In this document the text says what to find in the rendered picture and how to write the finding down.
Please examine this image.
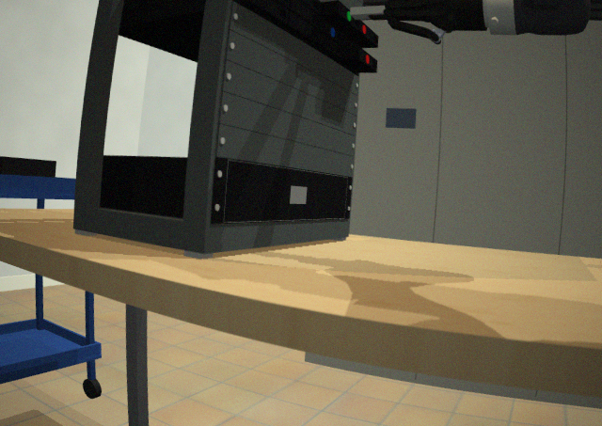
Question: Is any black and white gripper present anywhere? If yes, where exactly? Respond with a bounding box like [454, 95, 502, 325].
[350, 0, 487, 44]

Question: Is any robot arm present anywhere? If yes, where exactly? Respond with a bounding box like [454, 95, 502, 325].
[483, 0, 591, 36]

